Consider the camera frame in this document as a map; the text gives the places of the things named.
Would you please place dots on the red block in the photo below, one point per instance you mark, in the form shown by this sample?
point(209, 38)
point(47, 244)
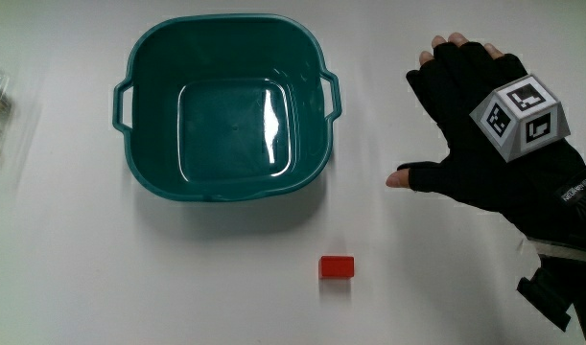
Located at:
point(336, 267)

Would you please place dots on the person's right forearm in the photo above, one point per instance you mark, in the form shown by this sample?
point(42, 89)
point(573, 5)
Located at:
point(568, 287)

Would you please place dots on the green plastic basin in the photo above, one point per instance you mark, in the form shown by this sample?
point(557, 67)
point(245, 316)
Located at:
point(227, 108)

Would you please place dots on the person's right hand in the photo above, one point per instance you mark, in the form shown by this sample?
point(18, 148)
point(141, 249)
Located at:
point(470, 172)

